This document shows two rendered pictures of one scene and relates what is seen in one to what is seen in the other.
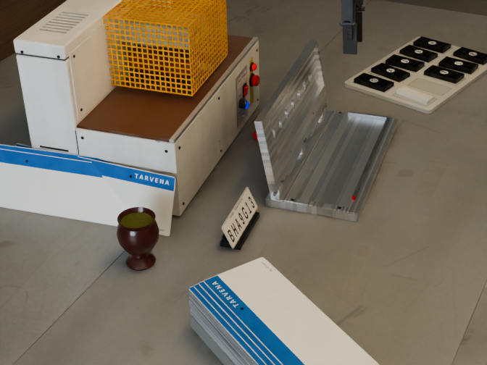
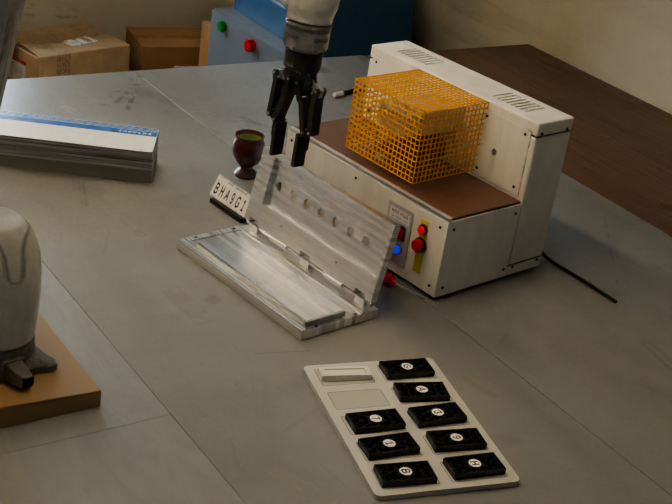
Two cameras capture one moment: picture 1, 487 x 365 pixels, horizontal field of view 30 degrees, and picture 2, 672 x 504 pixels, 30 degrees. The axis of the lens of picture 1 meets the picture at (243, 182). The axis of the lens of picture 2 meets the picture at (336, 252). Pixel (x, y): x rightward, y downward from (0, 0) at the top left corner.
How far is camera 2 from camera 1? 378 cm
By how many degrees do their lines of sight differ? 95
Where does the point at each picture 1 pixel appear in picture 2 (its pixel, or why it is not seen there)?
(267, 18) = not seen: outside the picture
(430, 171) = (197, 310)
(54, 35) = (397, 48)
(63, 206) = not seen: hidden behind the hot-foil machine
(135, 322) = (185, 154)
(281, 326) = (81, 131)
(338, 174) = (244, 260)
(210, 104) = (342, 166)
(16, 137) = not seen: hidden behind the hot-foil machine
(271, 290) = (116, 141)
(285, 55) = (555, 370)
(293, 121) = (311, 224)
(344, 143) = (291, 287)
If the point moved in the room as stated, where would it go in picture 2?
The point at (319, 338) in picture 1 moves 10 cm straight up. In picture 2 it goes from (54, 133) to (55, 94)
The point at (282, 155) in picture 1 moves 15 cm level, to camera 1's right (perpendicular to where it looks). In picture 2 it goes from (269, 209) to (232, 230)
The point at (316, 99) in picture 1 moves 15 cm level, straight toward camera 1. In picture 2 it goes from (350, 262) to (293, 237)
